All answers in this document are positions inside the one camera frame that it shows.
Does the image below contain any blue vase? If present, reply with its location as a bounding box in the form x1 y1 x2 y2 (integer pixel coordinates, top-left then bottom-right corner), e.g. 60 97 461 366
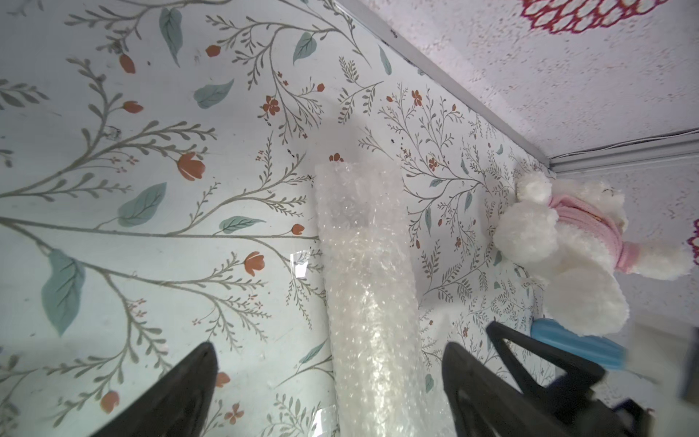
531 319 626 371

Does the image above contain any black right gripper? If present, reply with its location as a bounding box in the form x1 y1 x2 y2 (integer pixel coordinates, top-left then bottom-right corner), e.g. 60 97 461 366
485 320 656 437

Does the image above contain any white plush dog pink shirt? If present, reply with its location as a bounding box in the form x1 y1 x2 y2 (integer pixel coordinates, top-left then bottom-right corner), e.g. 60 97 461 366
493 171 695 336

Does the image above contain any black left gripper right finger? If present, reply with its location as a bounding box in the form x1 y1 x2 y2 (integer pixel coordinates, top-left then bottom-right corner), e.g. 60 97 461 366
442 342 569 436

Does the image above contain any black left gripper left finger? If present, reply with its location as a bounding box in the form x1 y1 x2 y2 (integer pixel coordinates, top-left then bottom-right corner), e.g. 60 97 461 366
95 342 218 437

